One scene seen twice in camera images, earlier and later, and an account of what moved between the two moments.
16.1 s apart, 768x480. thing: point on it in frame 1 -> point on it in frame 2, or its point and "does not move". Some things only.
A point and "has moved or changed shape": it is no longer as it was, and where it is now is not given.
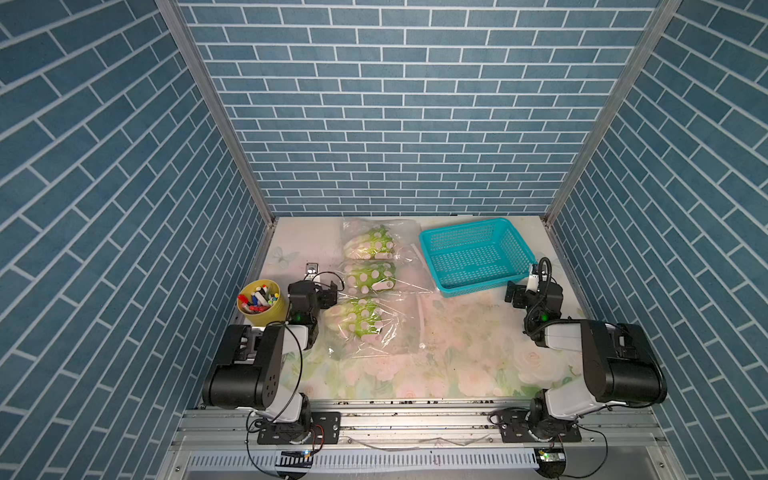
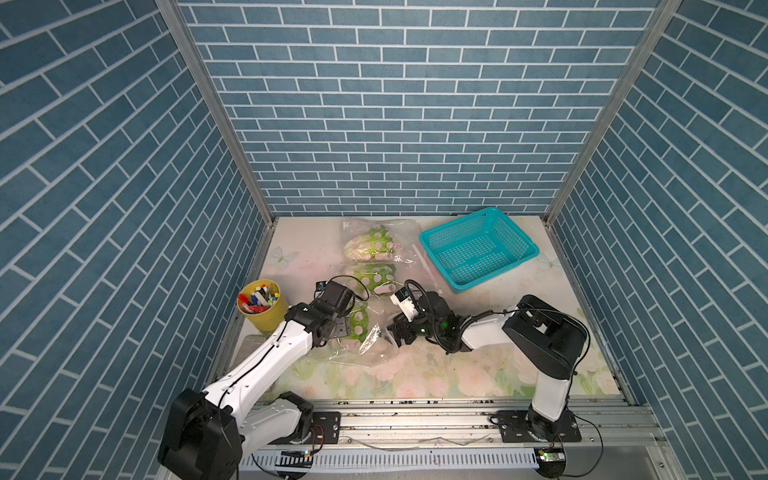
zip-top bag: (379, 277) does not move
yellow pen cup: (260, 301) does not move
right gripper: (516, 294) -> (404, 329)
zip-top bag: (374, 324) has moved or changed shape
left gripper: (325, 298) -> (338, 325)
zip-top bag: (377, 240) does not move
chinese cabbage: (377, 243) does not move
